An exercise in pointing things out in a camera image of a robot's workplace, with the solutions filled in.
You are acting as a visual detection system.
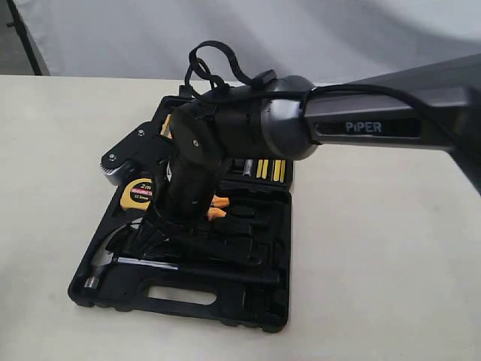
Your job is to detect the left yellow black screwdriver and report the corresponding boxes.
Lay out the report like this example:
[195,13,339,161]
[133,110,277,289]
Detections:
[256,159,269,179]

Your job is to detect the black stand pole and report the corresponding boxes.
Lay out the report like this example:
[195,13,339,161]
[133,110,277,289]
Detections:
[5,0,44,76]

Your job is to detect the claw hammer black grip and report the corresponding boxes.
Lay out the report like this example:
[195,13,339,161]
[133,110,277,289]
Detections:
[83,220,281,291]

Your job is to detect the orange handled pliers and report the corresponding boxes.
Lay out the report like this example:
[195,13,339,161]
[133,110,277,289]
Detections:
[207,195,230,221]

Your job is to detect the black plastic tool case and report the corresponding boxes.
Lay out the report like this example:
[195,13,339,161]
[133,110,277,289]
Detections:
[68,93,293,333]

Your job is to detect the right yellow black screwdriver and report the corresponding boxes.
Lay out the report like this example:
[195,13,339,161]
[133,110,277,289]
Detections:
[272,159,285,182]

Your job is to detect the yellow tape measure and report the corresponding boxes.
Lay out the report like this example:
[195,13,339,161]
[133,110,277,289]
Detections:
[120,178,153,211]

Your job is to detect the yellow black screwdriver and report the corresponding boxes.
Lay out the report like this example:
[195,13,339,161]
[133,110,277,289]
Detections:
[256,159,269,179]
[272,159,285,182]

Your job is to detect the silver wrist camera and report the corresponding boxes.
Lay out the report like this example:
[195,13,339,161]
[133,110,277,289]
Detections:
[100,121,174,186]

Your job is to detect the orange utility knife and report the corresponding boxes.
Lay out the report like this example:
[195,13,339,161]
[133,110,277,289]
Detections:
[160,114,172,138]

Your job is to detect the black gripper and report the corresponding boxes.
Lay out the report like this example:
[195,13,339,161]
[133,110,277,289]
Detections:
[135,155,229,248]

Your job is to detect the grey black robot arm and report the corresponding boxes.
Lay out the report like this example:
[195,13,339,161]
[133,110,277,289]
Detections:
[148,54,480,238]

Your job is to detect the clear voltage tester screwdriver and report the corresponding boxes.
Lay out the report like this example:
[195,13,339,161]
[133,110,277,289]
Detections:
[243,159,253,177]

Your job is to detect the adjustable wrench black handle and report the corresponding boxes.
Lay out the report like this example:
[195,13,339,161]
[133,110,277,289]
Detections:
[172,235,263,267]

